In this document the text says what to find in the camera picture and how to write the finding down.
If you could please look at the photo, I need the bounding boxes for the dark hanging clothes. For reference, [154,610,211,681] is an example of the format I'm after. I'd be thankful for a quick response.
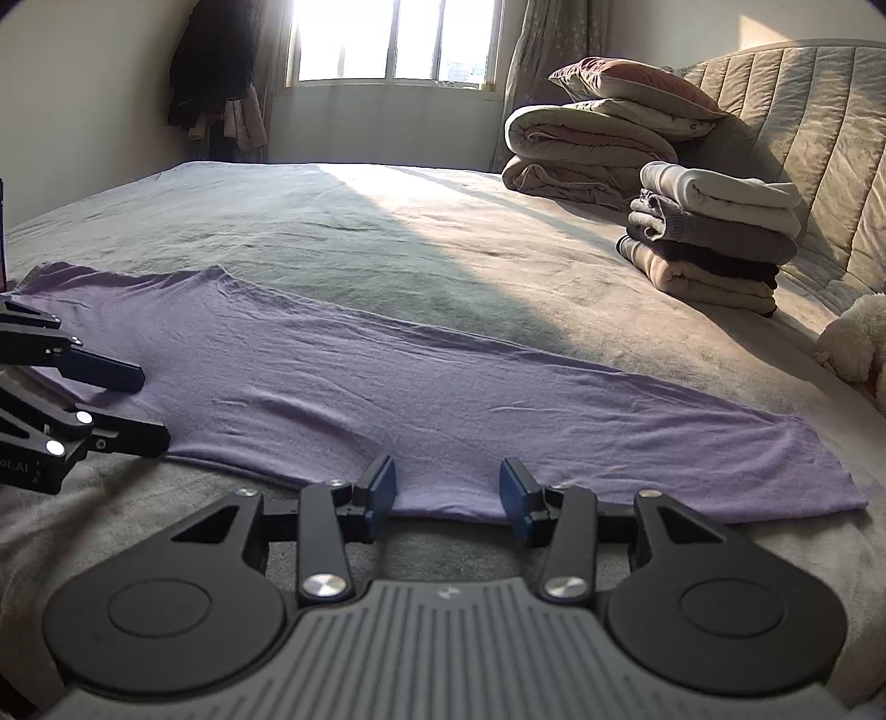
[168,0,270,150]

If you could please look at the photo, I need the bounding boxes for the folded beige pink quilt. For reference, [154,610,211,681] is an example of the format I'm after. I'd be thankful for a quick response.
[502,104,679,212]

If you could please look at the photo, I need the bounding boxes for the grey quilted headboard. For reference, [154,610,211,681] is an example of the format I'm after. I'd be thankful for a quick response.
[674,38,886,326]

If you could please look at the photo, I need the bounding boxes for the purple pants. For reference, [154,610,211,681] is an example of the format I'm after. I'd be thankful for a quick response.
[0,261,869,523]

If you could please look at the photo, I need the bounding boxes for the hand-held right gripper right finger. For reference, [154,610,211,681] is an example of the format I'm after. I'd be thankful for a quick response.
[499,457,741,605]

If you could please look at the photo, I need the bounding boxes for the pink pillow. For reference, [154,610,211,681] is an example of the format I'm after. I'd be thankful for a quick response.
[549,56,728,115]

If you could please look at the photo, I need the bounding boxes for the folded black garment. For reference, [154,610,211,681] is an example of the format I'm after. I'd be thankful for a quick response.
[619,232,783,292]

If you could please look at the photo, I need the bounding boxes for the folded white garment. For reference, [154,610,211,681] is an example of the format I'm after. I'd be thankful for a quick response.
[638,161,804,236]

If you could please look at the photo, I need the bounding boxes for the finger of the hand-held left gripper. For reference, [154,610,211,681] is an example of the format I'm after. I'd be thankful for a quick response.
[0,297,146,395]
[0,369,172,458]

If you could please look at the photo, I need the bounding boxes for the white plush toy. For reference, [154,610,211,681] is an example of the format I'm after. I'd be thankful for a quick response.
[813,292,886,418]

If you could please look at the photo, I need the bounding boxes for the window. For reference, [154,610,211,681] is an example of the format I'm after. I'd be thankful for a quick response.
[280,0,503,94]

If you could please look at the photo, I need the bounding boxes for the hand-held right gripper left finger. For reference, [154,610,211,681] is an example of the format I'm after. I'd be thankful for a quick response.
[172,453,399,605]

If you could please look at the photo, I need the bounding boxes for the folded grey garment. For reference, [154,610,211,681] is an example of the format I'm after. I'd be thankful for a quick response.
[627,192,799,265]

